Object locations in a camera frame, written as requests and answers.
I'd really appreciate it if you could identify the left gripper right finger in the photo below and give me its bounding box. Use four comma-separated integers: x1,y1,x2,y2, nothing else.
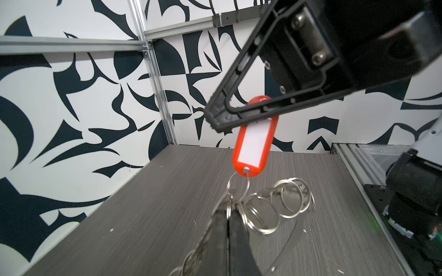
229,210,262,276

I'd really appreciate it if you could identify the silver keyring chain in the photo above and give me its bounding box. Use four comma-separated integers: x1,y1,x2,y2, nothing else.
169,170,315,276

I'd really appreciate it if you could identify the red key tag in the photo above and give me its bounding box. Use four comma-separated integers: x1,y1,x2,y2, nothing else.
233,116,279,178

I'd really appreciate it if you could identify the black wall hook rack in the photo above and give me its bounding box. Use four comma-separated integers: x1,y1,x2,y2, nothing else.
212,1,271,28

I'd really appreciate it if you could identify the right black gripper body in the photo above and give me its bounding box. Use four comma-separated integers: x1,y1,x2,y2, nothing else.
306,1,442,90

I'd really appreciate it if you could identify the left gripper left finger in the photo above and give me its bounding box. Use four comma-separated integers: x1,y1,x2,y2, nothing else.
196,210,230,276

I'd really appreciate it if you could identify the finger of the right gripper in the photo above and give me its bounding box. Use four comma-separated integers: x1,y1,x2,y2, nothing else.
204,1,356,132

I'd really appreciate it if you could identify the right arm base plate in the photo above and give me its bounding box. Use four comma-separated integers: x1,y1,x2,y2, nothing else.
363,184,442,276

